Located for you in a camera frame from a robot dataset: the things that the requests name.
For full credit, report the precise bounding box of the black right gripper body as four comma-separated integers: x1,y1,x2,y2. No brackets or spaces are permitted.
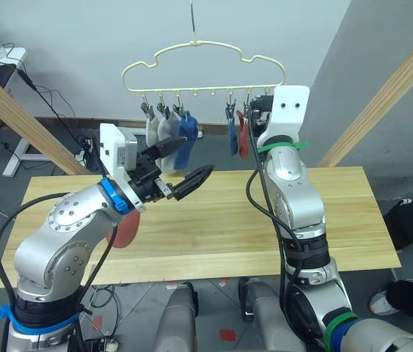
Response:
249,94,275,130

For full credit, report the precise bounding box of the person in black clothes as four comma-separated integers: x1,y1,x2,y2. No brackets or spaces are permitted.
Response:
368,196,413,328

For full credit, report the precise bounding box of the red sock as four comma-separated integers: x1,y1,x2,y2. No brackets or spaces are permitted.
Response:
235,110,252,160
104,209,142,249

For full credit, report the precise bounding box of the cream clip hanger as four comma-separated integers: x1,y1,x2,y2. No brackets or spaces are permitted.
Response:
120,0,288,98

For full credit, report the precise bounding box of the metal clothes clip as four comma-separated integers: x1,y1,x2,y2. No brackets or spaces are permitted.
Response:
224,92,238,122
139,93,156,120
171,93,189,119
155,93,172,119
241,91,253,119

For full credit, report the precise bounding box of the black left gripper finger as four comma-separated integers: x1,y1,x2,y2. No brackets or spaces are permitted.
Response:
153,135,188,161
170,164,216,202

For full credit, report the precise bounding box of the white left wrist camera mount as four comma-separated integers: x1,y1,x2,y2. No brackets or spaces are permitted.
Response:
98,122,139,185

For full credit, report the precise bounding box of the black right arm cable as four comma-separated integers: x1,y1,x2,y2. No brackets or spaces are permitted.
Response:
245,105,310,352

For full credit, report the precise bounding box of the blue sock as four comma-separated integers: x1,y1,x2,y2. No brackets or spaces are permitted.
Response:
172,109,200,171
226,116,240,156

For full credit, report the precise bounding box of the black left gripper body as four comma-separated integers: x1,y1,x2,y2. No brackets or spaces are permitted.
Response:
126,145,174,205

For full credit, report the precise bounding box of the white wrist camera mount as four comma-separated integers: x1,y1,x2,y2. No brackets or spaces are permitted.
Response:
98,122,139,185
266,84,311,142

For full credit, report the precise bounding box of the grey sock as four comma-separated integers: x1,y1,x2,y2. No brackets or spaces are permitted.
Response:
144,115,163,157
156,111,182,174

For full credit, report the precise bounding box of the black floor cable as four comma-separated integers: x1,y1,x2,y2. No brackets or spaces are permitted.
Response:
16,67,100,174

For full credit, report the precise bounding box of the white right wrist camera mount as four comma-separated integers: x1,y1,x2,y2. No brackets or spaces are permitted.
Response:
266,84,311,142

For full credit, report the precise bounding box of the wooden beam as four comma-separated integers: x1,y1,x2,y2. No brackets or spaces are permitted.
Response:
0,57,90,177
315,15,413,169

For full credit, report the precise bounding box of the white desk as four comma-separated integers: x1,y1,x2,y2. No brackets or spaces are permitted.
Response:
0,46,51,177

